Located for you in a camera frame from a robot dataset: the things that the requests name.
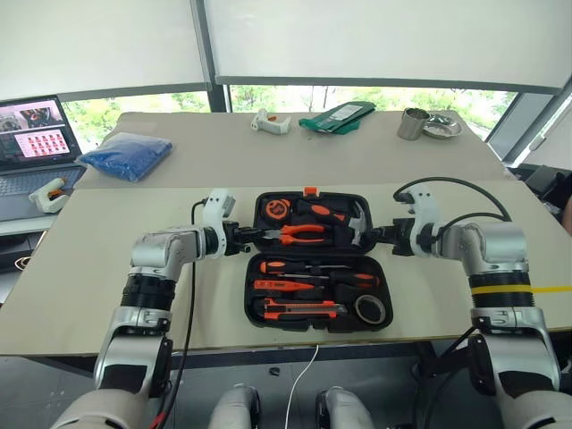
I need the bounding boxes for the black chair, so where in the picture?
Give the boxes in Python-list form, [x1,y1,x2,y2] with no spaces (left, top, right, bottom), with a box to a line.
[524,164,572,216]

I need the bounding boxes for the blue plastic bag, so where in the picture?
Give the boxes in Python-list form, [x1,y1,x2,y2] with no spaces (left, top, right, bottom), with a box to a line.
[75,131,175,183]

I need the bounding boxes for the orange black tape measure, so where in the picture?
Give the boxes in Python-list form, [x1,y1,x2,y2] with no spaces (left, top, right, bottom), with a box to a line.
[262,197,293,222]

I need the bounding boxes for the white side desk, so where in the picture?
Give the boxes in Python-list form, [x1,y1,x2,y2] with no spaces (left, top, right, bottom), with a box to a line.
[0,213,58,237]

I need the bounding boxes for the white glue gun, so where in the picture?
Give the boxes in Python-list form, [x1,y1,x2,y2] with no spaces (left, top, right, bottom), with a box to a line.
[28,176,73,214]
[249,107,293,137]

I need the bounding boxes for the yellow strap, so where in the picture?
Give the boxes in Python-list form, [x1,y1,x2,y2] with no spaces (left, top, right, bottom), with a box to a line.
[470,285,572,298]

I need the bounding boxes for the orange handled pliers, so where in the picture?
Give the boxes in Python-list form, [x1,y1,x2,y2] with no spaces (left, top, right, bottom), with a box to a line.
[261,223,332,246]

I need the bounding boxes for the open laptop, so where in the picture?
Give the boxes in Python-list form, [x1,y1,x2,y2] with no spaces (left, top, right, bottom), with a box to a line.
[0,94,88,223]

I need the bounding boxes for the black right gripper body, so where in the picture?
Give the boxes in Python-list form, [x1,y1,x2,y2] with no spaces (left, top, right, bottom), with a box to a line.
[391,217,420,257]

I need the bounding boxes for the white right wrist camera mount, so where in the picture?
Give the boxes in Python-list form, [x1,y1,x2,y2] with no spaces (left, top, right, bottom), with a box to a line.
[398,189,444,259]

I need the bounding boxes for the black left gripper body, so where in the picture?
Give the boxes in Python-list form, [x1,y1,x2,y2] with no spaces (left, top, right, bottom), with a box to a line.
[222,219,252,257]

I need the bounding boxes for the orange black utility knife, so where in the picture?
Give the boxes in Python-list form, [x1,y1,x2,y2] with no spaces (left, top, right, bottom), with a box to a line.
[263,299,349,321]

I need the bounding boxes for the orange black Phillips screwdriver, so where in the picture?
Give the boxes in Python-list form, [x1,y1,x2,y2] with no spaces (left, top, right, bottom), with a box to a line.
[259,259,353,275]

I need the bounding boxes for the grey rounded robot leg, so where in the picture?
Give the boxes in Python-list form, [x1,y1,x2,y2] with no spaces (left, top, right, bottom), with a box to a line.
[314,387,375,429]
[206,384,263,429]

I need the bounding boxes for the metal tray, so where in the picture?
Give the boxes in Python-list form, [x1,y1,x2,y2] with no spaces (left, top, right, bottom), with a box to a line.
[421,113,464,139]

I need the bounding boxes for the metal cup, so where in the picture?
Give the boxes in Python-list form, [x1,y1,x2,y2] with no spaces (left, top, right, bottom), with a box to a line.
[397,106,432,142]

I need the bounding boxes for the grey window post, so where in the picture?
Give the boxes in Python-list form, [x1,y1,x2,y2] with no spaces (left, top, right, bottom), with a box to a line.
[189,0,232,114]

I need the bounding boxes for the wide white roller blind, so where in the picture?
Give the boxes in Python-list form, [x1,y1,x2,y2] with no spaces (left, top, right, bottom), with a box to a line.
[202,0,572,96]

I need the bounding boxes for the grey angled window frame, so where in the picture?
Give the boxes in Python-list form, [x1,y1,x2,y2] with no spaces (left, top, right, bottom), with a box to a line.
[484,74,572,170]

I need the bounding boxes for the green plastic bags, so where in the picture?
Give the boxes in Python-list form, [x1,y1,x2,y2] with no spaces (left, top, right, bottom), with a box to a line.
[298,100,378,135]

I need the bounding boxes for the orange black flathead screwdriver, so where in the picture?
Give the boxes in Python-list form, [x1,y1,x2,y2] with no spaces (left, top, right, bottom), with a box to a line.
[280,271,382,288]

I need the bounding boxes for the black plastic tool case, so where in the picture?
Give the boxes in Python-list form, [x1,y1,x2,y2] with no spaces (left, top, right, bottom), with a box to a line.
[243,187,395,335]

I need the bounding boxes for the black electrical tape roll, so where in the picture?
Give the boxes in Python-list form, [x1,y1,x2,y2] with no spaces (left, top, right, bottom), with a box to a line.
[354,294,387,324]

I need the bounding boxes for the white cable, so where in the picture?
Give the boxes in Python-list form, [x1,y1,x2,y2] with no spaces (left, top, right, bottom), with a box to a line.
[283,343,321,429]

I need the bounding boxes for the black table frame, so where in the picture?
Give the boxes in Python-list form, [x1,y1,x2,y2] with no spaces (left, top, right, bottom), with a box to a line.
[0,341,475,382]

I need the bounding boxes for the hammer with orange black handle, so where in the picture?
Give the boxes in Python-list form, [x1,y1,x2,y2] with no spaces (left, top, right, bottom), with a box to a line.
[294,198,372,248]

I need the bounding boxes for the beige coiled cable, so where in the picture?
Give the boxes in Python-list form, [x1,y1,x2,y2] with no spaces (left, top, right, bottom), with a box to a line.
[12,229,46,273]

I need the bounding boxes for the orange voltage tester pen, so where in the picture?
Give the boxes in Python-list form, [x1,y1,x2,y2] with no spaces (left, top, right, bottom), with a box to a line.
[253,278,316,293]

